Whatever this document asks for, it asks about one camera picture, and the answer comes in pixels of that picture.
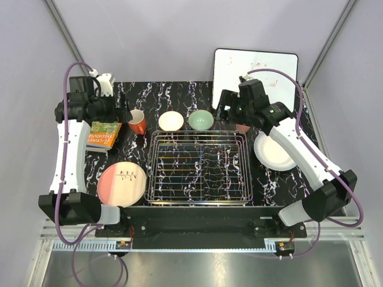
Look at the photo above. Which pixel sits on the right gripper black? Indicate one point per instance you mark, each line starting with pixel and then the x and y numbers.
pixel 231 98

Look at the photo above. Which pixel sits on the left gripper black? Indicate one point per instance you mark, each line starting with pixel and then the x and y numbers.
pixel 117 114

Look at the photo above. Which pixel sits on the green celadon bowl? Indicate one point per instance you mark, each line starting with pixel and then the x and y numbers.
pixel 201 120

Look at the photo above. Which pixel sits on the orange mug white inside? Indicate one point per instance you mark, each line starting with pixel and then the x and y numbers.
pixel 138 123

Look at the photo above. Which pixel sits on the orange bowl white inside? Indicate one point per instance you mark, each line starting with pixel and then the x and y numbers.
pixel 171 121

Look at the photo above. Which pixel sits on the white fluted plate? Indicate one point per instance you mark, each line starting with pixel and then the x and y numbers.
pixel 271 154

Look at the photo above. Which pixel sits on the metal wire dish rack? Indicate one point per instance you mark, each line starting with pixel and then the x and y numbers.
pixel 209 167

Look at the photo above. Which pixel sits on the pink cream branch plate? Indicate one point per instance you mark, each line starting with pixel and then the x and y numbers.
pixel 122 184

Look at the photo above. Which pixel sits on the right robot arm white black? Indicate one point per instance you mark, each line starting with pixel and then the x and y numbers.
pixel 332 188

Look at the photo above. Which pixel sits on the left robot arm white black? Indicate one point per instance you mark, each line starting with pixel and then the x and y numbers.
pixel 68 202

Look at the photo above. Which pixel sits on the orange treehouse book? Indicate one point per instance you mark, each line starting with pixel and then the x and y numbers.
pixel 102 136

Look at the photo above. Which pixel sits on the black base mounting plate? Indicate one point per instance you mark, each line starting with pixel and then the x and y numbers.
pixel 148 221

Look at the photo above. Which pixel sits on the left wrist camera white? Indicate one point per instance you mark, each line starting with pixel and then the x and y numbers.
pixel 104 84

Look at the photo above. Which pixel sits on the white whiteboard black frame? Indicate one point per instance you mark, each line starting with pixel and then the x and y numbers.
pixel 230 64

